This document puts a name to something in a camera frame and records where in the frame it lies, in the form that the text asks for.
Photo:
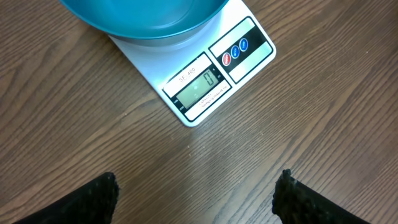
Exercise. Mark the blue bowl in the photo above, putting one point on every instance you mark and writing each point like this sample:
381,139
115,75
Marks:
144,19

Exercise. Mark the white digital kitchen scale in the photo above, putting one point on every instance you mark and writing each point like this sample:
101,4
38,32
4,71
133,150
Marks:
195,75

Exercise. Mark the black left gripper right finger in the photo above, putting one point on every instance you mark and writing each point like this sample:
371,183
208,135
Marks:
295,203

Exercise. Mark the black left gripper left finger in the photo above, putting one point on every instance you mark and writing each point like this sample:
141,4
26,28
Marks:
92,203

